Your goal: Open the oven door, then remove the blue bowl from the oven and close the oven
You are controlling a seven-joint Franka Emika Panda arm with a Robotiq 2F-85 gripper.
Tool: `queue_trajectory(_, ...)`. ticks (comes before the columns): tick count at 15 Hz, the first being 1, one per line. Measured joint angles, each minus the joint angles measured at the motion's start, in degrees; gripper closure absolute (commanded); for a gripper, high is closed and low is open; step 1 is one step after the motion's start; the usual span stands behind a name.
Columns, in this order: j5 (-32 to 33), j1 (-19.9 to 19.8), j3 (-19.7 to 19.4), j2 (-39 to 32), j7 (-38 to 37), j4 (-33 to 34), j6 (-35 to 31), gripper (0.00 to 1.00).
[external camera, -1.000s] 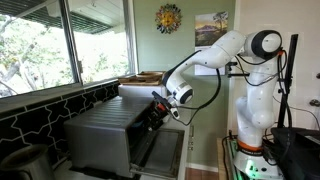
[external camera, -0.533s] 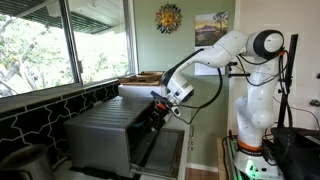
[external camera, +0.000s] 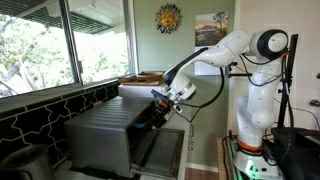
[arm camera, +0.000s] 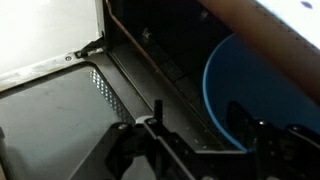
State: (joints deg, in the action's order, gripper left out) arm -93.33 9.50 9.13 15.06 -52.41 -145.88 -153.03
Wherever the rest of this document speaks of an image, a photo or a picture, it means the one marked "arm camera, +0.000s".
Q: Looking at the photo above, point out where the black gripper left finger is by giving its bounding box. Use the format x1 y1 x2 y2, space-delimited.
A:
68 99 201 180

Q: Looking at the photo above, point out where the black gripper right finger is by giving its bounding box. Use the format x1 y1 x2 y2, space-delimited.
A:
226 101 320 180

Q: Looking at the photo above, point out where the blue bowl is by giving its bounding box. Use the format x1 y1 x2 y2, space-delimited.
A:
202 33 320 153

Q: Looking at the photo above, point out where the glass toaster oven door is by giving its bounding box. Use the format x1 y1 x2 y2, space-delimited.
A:
0 49 148 180

